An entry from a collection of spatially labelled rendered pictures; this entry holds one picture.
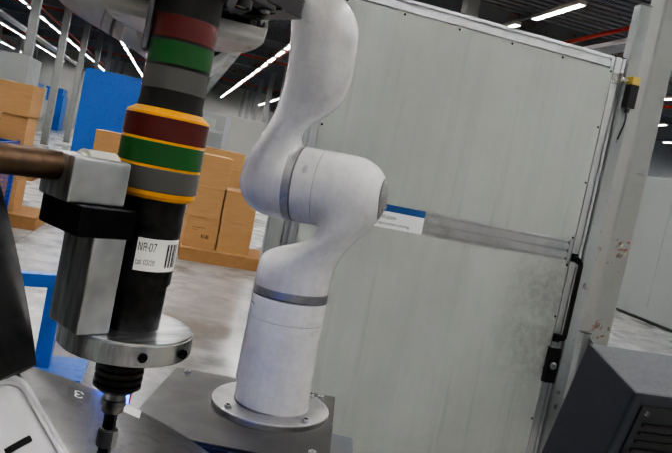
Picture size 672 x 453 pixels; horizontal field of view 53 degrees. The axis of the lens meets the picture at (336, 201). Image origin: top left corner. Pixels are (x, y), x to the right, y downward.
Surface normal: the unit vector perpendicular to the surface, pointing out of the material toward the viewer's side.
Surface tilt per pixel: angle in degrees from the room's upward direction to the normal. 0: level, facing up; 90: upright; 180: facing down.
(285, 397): 89
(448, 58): 91
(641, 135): 90
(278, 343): 89
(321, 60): 106
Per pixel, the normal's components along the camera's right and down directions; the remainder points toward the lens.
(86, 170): 0.73, 0.18
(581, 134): 0.22, 0.10
